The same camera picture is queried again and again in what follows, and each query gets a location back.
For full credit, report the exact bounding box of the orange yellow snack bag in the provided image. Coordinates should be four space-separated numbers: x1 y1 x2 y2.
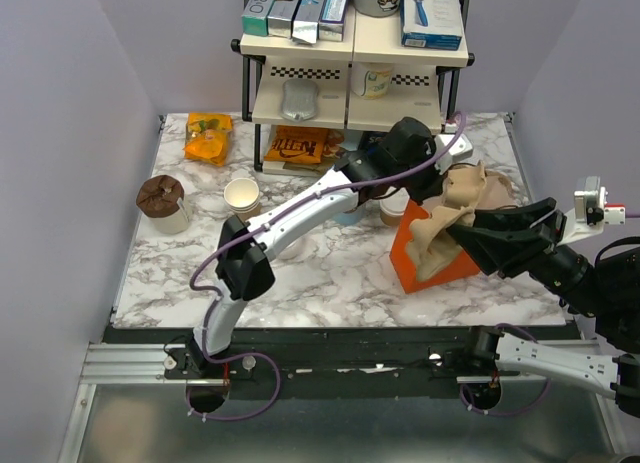
183 113 233 167

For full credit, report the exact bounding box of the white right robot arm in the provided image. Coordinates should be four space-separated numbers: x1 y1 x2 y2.
446 194 639 417

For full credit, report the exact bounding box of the blue cylindrical sugar container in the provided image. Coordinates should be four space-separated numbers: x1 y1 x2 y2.
334 206 365 226

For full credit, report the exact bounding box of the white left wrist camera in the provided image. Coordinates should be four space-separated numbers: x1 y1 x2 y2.
435 134 473 174

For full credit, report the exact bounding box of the purple white toothpaste box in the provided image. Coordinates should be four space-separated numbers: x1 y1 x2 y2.
318 0 350 42

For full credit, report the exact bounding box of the teal toothpaste box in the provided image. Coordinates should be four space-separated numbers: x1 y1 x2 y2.
241 0 276 37

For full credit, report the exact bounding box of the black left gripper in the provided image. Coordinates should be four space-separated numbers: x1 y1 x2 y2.
391 145 452 207

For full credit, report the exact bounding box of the orange paper bag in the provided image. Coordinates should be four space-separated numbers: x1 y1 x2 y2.
390 200 480 294

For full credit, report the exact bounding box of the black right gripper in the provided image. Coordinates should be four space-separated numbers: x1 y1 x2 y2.
445 194 612 316

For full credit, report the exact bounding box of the silver blue toothpaste box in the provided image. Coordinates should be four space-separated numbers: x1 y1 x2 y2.
292 0 326 45

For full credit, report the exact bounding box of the brown pulp cup carrier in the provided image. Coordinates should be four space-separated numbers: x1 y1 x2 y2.
478 170 516 210

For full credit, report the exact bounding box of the white yellow printed cup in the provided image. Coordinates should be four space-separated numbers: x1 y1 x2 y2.
350 62 394 99

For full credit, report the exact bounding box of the brown cookie snack bag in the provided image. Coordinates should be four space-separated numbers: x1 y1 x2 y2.
283 129 363 176

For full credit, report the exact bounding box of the blue razor package box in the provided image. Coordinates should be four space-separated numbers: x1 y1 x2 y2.
401 0 464 51

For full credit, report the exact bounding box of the kraft paper cup stack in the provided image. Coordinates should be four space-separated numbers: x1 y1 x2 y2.
223 178 261 221

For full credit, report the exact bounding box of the blue doritos bag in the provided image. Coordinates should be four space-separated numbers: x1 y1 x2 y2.
357 131 387 151

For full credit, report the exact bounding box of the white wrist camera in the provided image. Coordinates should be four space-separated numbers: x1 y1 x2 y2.
559 176 626 246
435 134 473 174

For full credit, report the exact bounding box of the cream black shelf rack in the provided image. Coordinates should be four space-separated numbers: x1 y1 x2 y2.
231 8 475 173

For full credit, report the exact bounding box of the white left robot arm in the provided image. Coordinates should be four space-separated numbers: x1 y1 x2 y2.
187 117 455 378

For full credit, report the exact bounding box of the single kraft paper cup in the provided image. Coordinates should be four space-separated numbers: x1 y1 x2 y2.
379 200 407 227

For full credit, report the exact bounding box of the silver grey sponge pouch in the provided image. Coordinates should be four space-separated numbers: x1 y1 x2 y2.
280 79 319 122

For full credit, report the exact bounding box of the brown topped white container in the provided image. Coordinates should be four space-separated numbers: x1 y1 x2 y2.
136 175 192 235

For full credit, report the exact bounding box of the separated brown pulp carrier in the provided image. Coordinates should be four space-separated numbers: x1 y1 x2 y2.
405 162 486 282

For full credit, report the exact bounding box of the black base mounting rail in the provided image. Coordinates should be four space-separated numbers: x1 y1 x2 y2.
104 327 497 400

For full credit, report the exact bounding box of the orange kettle chips bag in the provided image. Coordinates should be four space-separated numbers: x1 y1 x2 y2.
264 125 329 165

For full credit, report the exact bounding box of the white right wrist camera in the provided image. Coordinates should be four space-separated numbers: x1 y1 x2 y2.
559 176 626 246

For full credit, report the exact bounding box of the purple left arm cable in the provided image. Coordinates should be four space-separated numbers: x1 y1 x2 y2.
189 110 467 364

